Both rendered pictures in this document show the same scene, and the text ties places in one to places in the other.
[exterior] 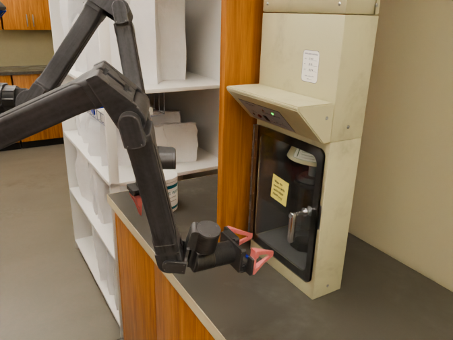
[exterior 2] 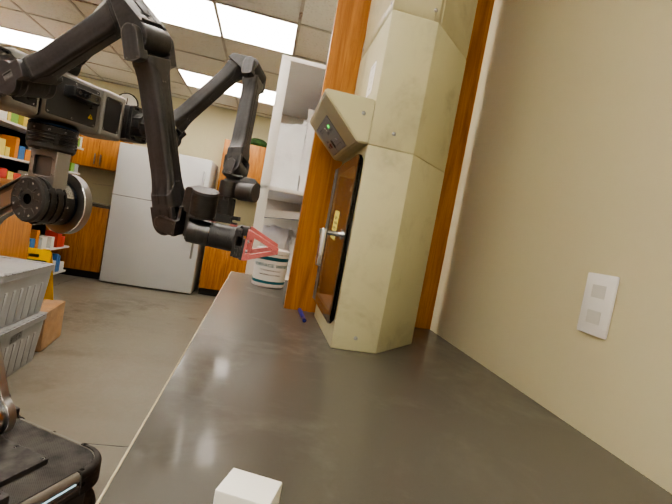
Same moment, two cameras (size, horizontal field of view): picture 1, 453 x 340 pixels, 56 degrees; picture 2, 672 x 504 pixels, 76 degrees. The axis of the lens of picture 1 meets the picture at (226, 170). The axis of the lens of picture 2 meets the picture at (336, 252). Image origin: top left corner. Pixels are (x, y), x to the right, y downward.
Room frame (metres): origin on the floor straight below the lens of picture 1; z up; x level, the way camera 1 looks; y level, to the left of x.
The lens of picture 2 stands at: (0.11, -0.58, 1.21)
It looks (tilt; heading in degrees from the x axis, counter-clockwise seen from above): 3 degrees down; 21
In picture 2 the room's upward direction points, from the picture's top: 10 degrees clockwise
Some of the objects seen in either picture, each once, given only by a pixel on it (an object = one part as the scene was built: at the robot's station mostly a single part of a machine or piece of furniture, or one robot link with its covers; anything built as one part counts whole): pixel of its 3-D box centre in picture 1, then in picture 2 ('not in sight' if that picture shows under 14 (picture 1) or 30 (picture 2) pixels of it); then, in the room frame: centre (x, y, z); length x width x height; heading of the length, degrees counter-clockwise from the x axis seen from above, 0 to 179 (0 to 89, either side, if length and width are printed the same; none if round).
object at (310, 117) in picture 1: (274, 112); (335, 130); (1.13, -0.12, 1.46); 0.32 x 0.12 x 0.10; 32
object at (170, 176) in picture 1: (161, 191); (270, 266); (1.60, 0.26, 1.02); 0.13 x 0.13 x 0.15
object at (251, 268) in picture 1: (255, 254); (257, 246); (0.93, -0.08, 1.14); 0.09 x 0.07 x 0.07; 121
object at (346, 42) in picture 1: (320, 150); (392, 195); (1.22, -0.28, 1.33); 0.32 x 0.25 x 0.77; 32
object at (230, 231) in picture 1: (240, 241); (258, 243); (0.99, -0.04, 1.14); 0.09 x 0.07 x 0.07; 121
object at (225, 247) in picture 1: (223, 253); (226, 237); (0.92, 0.00, 1.15); 0.10 x 0.07 x 0.07; 31
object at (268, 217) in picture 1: (282, 200); (335, 236); (1.15, -0.17, 1.19); 0.30 x 0.01 x 0.40; 31
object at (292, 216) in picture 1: (296, 225); (328, 246); (1.04, -0.20, 1.17); 0.05 x 0.03 x 0.10; 121
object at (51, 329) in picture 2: not in sight; (30, 322); (2.20, 2.48, 0.14); 0.41 x 0.32 x 0.28; 38
